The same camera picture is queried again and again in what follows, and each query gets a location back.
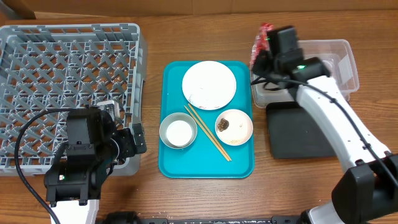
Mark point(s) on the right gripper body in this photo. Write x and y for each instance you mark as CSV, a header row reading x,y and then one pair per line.
x,y
262,58

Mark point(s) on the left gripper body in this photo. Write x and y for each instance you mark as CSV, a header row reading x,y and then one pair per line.
x,y
126,148

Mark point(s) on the red snack wrapper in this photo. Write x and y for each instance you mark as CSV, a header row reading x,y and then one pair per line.
x,y
261,41

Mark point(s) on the small white dish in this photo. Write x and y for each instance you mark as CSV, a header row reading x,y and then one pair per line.
x,y
235,116

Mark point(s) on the brown food lump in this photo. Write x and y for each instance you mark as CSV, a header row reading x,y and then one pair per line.
x,y
222,125

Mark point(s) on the white cup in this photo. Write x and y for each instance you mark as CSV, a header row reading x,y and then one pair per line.
x,y
179,133

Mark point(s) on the pile of rice grains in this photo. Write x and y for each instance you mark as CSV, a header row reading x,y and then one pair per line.
x,y
235,133

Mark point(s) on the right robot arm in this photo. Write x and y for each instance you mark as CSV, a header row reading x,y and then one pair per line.
x,y
368,188

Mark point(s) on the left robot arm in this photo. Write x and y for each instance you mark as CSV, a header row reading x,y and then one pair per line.
x,y
82,164

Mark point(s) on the grey bowl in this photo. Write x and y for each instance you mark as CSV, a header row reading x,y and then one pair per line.
x,y
175,117

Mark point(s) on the clear plastic bin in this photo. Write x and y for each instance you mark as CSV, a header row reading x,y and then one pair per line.
x,y
337,56

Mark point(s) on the lower wooden chopstick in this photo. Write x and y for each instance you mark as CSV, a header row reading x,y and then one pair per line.
x,y
205,133

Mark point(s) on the wooden chopstick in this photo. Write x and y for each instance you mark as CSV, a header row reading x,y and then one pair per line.
x,y
205,133
211,133

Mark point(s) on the upper wooden chopstick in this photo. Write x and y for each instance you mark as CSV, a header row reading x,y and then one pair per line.
x,y
211,133

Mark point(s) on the teal plastic tray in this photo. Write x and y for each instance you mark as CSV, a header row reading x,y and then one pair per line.
x,y
202,159

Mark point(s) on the black plastic tray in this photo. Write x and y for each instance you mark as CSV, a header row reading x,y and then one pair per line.
x,y
293,133

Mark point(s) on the large white plate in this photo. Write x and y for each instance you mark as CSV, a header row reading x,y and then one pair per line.
x,y
209,85

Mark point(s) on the grey plastic dish rack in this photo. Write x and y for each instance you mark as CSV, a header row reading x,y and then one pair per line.
x,y
48,69

